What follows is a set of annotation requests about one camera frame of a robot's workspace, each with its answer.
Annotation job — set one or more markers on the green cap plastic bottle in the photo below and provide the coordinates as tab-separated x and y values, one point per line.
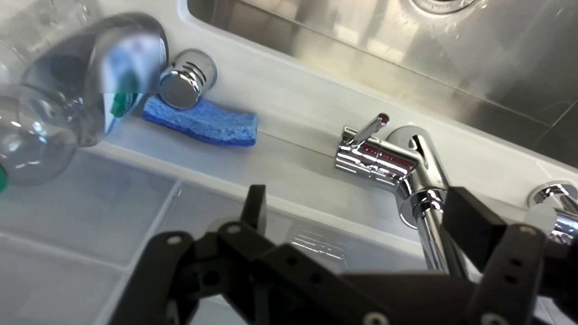
37	144

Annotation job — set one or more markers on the small chrome filter tap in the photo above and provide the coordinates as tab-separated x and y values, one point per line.
553	209

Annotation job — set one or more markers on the stainless steel sink basin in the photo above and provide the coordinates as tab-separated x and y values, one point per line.
506	68

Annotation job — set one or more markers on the tall chrome kitchen tap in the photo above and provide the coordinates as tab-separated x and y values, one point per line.
407	164

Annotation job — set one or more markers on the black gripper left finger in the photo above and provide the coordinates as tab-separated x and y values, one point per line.
266	285

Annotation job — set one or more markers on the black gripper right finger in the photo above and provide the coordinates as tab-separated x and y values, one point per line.
519	263

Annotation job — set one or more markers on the dark dish soap bottle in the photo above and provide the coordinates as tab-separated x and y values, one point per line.
102	73

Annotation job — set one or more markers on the blue sponge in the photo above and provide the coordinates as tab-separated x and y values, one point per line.
205	122

